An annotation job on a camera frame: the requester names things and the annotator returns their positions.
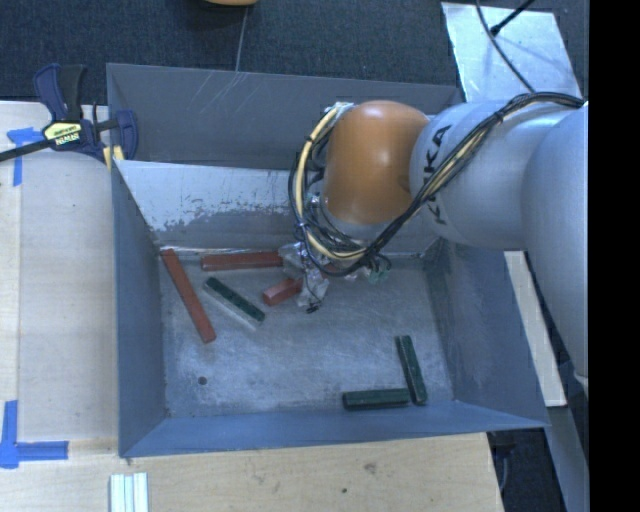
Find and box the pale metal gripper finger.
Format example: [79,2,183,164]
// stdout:
[297,271,331,309]
[278,241,307,277]

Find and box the grey metal bin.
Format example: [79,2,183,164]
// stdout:
[105,62,552,459]

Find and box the red-brown flat block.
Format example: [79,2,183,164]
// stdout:
[160,247,218,345]
[262,276,305,308]
[199,250,286,273]

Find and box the pale wood flat board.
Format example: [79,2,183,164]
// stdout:
[16,148,121,443]

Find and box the dark green flat block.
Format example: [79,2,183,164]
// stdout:
[394,334,430,407]
[201,276,267,332]
[341,387,413,413]

